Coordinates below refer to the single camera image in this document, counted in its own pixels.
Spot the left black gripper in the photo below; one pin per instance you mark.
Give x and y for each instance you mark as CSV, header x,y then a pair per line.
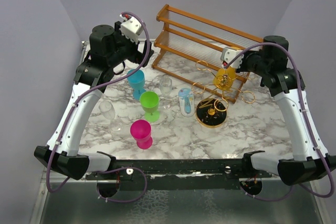
x,y
137,56

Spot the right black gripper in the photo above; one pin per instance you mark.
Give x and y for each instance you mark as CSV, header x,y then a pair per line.
x,y
247,53

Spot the blue plastic wine glass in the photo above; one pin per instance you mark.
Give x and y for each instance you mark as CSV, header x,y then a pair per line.
x,y
136,82

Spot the clear wine glass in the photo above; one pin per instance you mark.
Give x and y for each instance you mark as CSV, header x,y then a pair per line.
x,y
107,110
166,88

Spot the yellow plastic wine glass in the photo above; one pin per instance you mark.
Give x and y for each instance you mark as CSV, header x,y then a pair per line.
x,y
224,78

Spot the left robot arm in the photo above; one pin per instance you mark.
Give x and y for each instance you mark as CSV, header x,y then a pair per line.
x,y
110,46

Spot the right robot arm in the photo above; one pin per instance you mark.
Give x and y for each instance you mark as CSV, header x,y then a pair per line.
x,y
310,159

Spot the wooden two-tier rack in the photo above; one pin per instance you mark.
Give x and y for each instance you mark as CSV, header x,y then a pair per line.
x,y
192,38

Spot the green plastic wine glass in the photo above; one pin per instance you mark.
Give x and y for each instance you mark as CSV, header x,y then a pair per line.
x,y
149,102

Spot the pink plastic wine glass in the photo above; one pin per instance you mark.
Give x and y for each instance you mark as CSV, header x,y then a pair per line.
x,y
141,132

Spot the blue tool in blister pack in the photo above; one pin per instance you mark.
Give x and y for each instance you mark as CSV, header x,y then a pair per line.
x,y
186,102

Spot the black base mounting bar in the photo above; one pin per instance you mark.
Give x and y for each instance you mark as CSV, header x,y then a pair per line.
x,y
175,174

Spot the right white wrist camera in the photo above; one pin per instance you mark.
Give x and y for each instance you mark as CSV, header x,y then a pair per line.
x,y
231,57

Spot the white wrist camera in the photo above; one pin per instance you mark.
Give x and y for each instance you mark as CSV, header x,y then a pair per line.
x,y
231,57
131,28

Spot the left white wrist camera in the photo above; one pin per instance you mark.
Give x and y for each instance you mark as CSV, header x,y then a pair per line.
x,y
131,28

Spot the gold wire wine glass rack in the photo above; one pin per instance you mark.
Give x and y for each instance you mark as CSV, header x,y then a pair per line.
x,y
211,111

